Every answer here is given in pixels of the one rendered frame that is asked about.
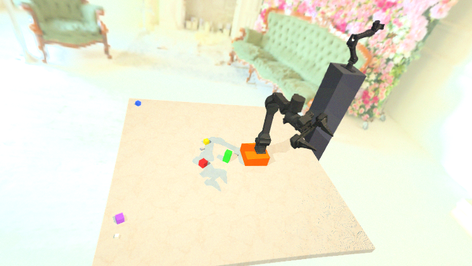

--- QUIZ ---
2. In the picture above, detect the purple cube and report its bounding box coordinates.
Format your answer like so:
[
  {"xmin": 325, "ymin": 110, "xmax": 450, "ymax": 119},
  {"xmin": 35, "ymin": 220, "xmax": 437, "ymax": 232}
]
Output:
[{"xmin": 115, "ymin": 213, "xmax": 124, "ymax": 224}]

